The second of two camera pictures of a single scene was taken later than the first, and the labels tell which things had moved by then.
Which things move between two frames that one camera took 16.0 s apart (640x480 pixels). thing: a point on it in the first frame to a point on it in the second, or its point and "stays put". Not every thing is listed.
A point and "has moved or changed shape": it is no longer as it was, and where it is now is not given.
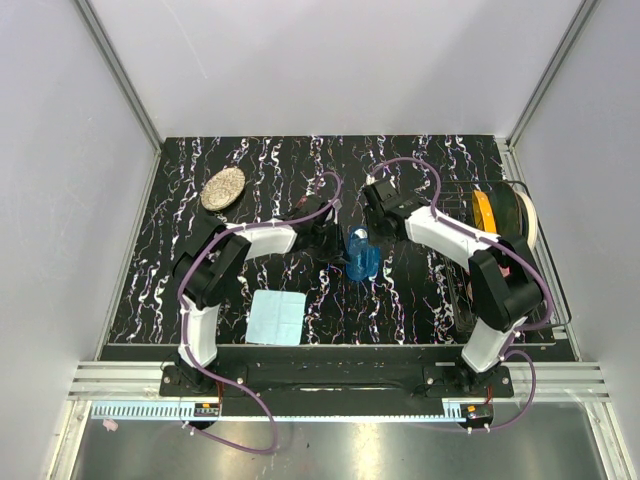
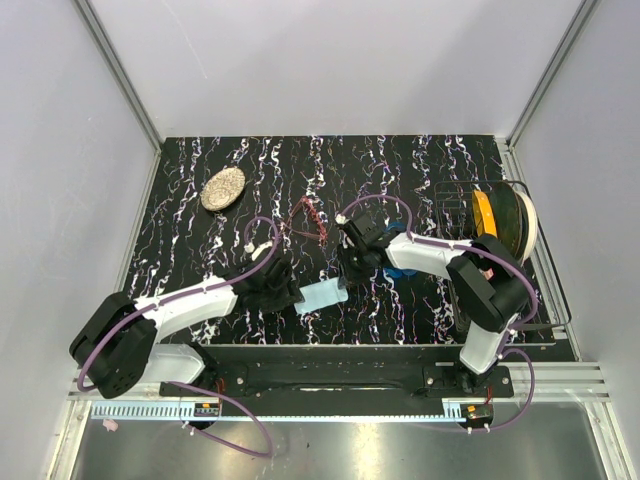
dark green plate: [508, 212] stays put
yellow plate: [483, 216] stays put
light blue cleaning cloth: [276, 317] to [320, 295]
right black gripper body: [376, 231] to [354, 266]
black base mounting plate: [334, 390] stays put
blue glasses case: [363, 261] has moved or changed shape
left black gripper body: [327, 243] to [281, 294]
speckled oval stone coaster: [222, 189] stays put
